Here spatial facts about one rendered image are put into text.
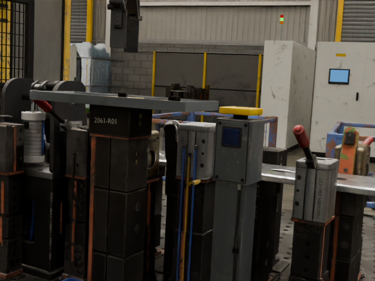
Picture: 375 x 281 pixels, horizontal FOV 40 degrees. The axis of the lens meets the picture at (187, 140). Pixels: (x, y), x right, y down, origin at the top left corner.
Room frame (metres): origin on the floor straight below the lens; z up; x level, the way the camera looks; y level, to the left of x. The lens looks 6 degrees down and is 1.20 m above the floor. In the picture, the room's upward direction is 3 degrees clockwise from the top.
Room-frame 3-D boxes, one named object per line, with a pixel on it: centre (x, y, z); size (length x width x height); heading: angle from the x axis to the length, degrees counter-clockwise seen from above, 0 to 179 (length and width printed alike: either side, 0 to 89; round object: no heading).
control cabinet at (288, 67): (10.27, -1.95, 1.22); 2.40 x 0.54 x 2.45; 157
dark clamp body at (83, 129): (1.25, 0.24, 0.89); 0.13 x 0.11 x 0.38; 152
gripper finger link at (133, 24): (1.11, 0.13, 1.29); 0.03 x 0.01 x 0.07; 86
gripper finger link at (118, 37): (0.98, 0.14, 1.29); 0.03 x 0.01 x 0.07; 86
